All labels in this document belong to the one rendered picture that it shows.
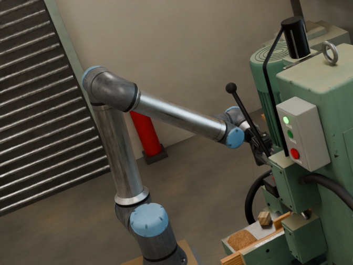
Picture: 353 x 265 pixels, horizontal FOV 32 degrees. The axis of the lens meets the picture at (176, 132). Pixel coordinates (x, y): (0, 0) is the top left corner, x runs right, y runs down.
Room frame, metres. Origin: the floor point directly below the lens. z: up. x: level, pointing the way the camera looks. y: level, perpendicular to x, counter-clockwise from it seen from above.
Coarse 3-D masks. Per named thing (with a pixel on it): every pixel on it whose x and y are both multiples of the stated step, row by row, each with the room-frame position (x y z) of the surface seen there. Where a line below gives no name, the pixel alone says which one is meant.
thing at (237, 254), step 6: (282, 228) 1.67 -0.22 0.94; (270, 234) 1.67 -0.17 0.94; (258, 240) 1.65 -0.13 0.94; (246, 246) 1.65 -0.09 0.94; (228, 258) 1.62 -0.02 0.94; (234, 258) 1.62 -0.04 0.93; (240, 258) 1.62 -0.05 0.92; (222, 264) 1.62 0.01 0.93; (228, 264) 1.61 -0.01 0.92; (234, 264) 1.61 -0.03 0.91; (240, 264) 1.62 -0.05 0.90
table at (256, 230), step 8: (264, 208) 1.93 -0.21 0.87; (272, 216) 1.82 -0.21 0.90; (256, 224) 1.81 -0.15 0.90; (272, 224) 1.77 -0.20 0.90; (256, 232) 1.76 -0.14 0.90; (264, 232) 1.74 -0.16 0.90; (272, 232) 1.73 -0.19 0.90; (224, 240) 1.78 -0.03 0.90; (224, 248) 1.78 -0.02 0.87; (232, 248) 1.72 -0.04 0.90; (288, 248) 1.62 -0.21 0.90; (272, 256) 1.61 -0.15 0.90; (280, 256) 1.61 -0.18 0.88; (288, 256) 1.62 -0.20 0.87; (256, 264) 1.59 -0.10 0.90; (264, 264) 1.60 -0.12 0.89; (272, 264) 1.61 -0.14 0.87; (280, 264) 1.61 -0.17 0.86
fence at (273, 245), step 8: (272, 240) 1.61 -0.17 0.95; (280, 240) 1.62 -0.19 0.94; (256, 248) 1.60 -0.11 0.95; (264, 248) 1.60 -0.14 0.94; (272, 248) 1.61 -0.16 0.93; (280, 248) 1.61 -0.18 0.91; (248, 256) 1.59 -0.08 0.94; (256, 256) 1.60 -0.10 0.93; (264, 256) 1.60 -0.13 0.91; (248, 264) 1.59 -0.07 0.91
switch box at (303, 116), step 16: (288, 112) 1.34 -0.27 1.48; (304, 112) 1.31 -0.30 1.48; (288, 128) 1.36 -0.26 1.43; (304, 128) 1.31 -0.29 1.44; (320, 128) 1.31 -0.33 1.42; (288, 144) 1.38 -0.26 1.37; (304, 144) 1.30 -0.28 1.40; (320, 144) 1.31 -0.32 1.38; (304, 160) 1.32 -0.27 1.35; (320, 160) 1.31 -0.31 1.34
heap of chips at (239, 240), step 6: (234, 234) 1.76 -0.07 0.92; (240, 234) 1.74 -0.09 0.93; (246, 234) 1.73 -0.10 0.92; (228, 240) 1.77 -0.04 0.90; (234, 240) 1.73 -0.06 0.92; (240, 240) 1.71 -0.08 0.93; (246, 240) 1.70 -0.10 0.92; (252, 240) 1.69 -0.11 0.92; (234, 246) 1.71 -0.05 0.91; (240, 246) 1.69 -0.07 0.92
